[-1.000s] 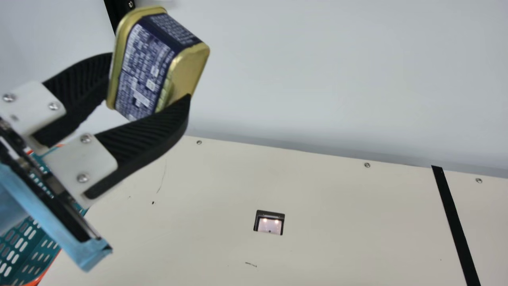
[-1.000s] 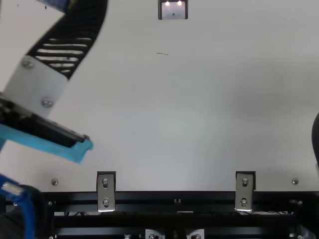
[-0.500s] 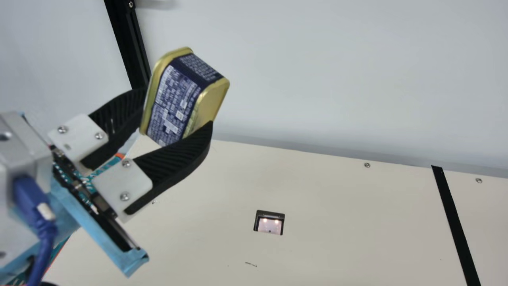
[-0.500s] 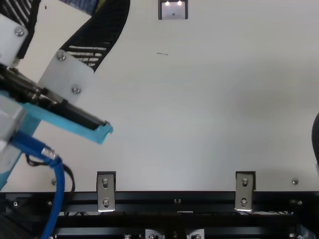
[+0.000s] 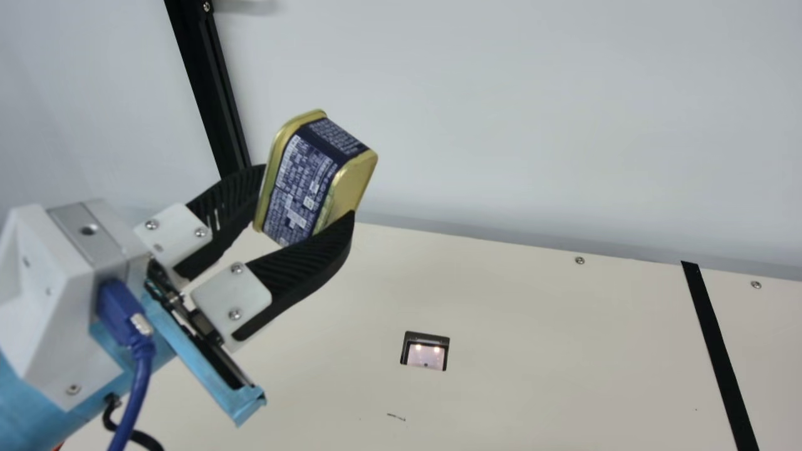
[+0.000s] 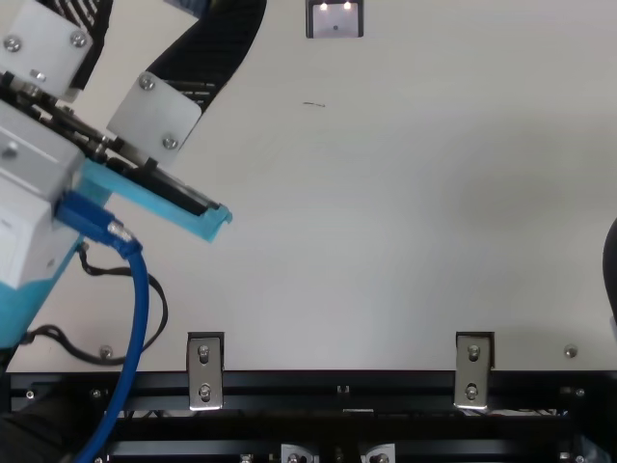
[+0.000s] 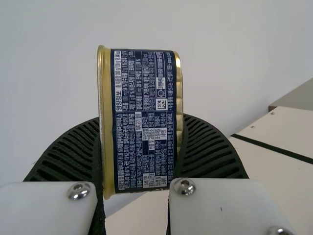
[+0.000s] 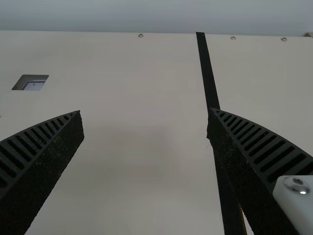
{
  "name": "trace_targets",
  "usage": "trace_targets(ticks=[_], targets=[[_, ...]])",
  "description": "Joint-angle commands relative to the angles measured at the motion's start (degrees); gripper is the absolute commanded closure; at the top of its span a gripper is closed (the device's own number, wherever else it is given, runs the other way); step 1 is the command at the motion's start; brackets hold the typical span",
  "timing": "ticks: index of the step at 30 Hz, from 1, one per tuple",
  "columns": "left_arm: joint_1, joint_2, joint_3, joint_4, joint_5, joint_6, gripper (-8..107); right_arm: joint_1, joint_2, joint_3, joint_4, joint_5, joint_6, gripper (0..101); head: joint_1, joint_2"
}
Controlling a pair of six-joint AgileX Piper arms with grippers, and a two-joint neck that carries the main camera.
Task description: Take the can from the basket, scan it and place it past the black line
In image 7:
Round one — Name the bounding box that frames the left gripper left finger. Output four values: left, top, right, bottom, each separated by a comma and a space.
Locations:
0, 116, 107, 235

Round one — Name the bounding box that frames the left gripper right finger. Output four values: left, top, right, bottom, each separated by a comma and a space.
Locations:
167, 113, 298, 235

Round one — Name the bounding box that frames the dark blue gold-rimmed tin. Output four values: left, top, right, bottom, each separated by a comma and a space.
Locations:
96, 45, 185, 200

